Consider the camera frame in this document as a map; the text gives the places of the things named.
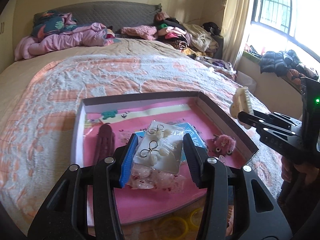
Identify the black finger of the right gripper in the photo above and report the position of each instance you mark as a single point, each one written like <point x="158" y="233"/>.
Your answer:
<point x="278" y="119"/>

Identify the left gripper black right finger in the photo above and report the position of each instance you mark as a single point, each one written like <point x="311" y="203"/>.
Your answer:
<point x="196" y="157"/>

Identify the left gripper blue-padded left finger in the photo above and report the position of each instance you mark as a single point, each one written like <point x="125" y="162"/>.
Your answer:
<point x="127" y="160"/>

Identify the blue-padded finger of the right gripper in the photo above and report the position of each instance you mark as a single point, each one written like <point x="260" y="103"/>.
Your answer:
<point x="256" y="120"/>

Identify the white comb hair clip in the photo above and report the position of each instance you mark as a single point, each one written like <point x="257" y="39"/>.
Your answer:
<point x="241" y="102"/>

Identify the pink polka-dot fabric bow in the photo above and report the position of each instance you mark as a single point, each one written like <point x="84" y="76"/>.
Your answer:
<point x="145" y="178"/>

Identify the mauve snap hair clip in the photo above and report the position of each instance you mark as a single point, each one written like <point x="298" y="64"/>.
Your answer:
<point x="105" y="143"/>

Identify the earring card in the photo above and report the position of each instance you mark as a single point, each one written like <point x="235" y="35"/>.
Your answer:
<point x="161" y="147"/>

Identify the dark shallow cardboard tray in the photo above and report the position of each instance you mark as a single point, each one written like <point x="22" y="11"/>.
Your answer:
<point x="208" y="125"/>

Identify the black puffer jacket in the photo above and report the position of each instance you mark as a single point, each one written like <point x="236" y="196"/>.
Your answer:
<point x="280" y="62"/>

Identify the pile of mixed clothes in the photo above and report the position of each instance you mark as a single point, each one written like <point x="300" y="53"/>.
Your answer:
<point x="190" y="39"/>

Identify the cream curtain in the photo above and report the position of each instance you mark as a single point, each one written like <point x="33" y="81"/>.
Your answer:
<point x="235" y="29"/>

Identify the window with metal bars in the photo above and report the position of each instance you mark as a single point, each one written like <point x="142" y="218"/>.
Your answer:
<point x="297" y="18"/>

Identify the pink folded knit garment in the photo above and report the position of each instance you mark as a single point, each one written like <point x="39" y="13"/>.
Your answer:
<point x="143" y="31"/>

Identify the pink crumpled quilt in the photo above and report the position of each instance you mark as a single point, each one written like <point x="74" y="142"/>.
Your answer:
<point x="93" y="35"/>

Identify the beige bed sheet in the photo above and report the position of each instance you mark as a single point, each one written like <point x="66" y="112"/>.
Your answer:
<point x="17" y="76"/>

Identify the grey quilted headboard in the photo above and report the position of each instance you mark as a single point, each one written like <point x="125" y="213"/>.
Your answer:
<point x="116" y="14"/>

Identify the cream built-in wardrobe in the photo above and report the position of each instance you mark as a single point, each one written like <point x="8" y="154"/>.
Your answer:
<point x="6" y="47"/>

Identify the dark floral pillow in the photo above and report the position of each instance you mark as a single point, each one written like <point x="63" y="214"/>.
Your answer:
<point x="53" y="22"/>

